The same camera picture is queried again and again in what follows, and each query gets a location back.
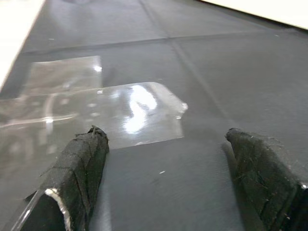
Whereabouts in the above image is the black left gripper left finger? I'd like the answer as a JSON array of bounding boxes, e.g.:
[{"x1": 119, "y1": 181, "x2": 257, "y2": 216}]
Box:
[{"x1": 11, "y1": 125, "x2": 110, "y2": 231}]

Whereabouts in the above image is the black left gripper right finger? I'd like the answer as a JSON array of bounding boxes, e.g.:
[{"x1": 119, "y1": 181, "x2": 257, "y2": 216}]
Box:
[{"x1": 225, "y1": 128, "x2": 308, "y2": 231}]

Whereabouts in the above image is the black table cloth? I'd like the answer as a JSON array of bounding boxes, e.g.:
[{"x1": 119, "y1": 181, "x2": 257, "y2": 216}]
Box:
[{"x1": 0, "y1": 0, "x2": 308, "y2": 231}]

